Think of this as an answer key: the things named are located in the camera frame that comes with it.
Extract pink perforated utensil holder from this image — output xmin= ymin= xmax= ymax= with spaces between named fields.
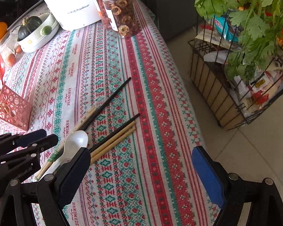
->
xmin=0 ymin=84 xmax=32 ymax=133

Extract teal snack bag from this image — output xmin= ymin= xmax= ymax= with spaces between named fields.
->
xmin=214 ymin=16 xmax=240 ymax=42

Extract red plastic spoon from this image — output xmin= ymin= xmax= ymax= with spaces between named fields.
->
xmin=0 ymin=54 xmax=5 ymax=85

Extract patterned red green tablecloth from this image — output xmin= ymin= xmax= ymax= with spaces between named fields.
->
xmin=3 ymin=0 xmax=219 ymax=225

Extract white plastic spoon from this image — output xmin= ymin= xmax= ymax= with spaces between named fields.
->
xmin=41 ymin=130 xmax=88 ymax=178

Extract glass jar with tomatoes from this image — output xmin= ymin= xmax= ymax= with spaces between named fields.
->
xmin=0 ymin=32 xmax=22 ymax=68

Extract white ceramic dish green handle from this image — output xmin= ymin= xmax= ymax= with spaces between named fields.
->
xmin=18 ymin=12 xmax=60 ymax=53

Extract pale decorated chopstick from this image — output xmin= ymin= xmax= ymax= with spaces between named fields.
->
xmin=35 ymin=107 xmax=98 ymax=181

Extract black chopstick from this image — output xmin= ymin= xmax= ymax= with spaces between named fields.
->
xmin=89 ymin=113 xmax=140 ymax=153
xmin=75 ymin=77 xmax=131 ymax=131

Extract green leafy celery bunch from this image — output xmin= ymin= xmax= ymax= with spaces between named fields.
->
xmin=195 ymin=0 xmax=283 ymax=81

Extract black wire storage rack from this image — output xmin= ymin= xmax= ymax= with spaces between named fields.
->
xmin=189 ymin=10 xmax=283 ymax=130

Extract jar of dried apple rings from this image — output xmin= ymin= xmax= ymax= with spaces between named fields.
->
xmin=102 ymin=0 xmax=138 ymax=38

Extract white electric cooking pot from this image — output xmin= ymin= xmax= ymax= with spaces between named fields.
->
xmin=37 ymin=0 xmax=187 ymax=32

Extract dark green squash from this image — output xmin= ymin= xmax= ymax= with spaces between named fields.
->
xmin=17 ymin=16 xmax=42 ymax=41

